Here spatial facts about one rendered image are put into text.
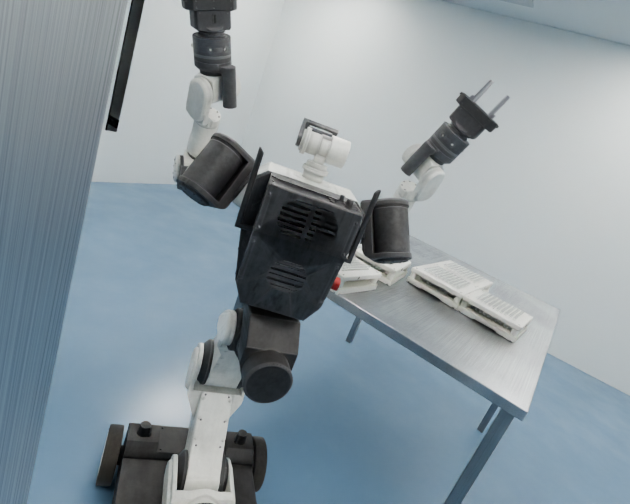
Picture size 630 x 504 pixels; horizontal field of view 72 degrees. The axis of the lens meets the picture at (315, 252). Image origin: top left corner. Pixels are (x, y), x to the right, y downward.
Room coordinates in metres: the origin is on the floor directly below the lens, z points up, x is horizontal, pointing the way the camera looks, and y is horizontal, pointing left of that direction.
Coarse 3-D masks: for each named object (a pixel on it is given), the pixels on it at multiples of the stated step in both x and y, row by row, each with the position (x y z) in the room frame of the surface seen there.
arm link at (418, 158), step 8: (432, 136) 1.19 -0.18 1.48; (416, 144) 1.24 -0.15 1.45; (424, 144) 1.16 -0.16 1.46; (432, 144) 1.18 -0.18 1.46; (408, 152) 1.23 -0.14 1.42; (416, 152) 1.17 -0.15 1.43; (424, 152) 1.16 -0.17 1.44; (432, 152) 1.16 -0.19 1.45; (440, 152) 1.17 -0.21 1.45; (448, 152) 1.16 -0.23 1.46; (408, 160) 1.18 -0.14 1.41; (416, 160) 1.17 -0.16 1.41; (424, 160) 1.17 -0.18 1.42; (432, 160) 1.18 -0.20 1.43; (440, 160) 1.18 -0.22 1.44; (448, 160) 1.18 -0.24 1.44; (408, 168) 1.17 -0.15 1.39; (416, 168) 1.18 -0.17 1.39; (424, 168) 1.18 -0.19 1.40; (416, 176) 1.21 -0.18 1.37
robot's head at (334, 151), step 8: (312, 136) 1.02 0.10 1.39; (320, 136) 1.03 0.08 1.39; (328, 136) 1.05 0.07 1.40; (312, 144) 1.01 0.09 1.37; (320, 144) 1.02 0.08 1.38; (328, 144) 1.02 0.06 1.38; (336, 144) 1.02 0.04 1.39; (344, 144) 1.03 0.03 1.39; (312, 152) 1.02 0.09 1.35; (320, 152) 1.02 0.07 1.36; (328, 152) 1.01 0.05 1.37; (336, 152) 1.02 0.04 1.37; (344, 152) 1.02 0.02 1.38; (312, 160) 1.05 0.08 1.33; (320, 160) 1.03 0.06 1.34; (328, 160) 1.02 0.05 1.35; (336, 160) 1.02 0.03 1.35; (344, 160) 1.02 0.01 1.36; (312, 168) 1.01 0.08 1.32; (320, 168) 1.02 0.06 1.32
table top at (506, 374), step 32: (416, 256) 2.36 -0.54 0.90; (448, 256) 2.67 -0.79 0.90; (384, 288) 1.64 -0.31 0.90; (416, 288) 1.79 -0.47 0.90; (512, 288) 2.48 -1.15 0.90; (384, 320) 1.33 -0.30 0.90; (416, 320) 1.43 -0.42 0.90; (448, 320) 1.56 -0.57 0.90; (544, 320) 2.06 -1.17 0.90; (416, 352) 1.25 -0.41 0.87; (448, 352) 1.27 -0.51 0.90; (480, 352) 1.37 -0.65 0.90; (512, 352) 1.48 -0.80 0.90; (544, 352) 1.61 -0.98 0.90; (480, 384) 1.15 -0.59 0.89; (512, 384) 1.22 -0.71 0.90
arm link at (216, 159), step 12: (216, 144) 0.96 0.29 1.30; (204, 156) 0.94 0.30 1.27; (216, 156) 0.95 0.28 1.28; (228, 156) 0.96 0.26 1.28; (192, 168) 0.93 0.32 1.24; (204, 168) 0.93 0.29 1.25; (216, 168) 0.94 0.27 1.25; (228, 168) 0.96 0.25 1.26; (192, 180) 0.91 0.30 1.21; (204, 180) 0.92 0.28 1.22; (216, 180) 0.93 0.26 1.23; (228, 180) 0.97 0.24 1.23; (216, 192) 0.94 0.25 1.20
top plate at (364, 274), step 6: (354, 270) 1.49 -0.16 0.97; (360, 270) 1.52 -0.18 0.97; (366, 270) 1.54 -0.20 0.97; (372, 270) 1.57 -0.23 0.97; (342, 276) 1.39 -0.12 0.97; (348, 276) 1.41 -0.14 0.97; (354, 276) 1.43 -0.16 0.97; (360, 276) 1.46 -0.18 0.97; (366, 276) 1.49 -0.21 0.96; (372, 276) 1.53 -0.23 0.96; (378, 276) 1.56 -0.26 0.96
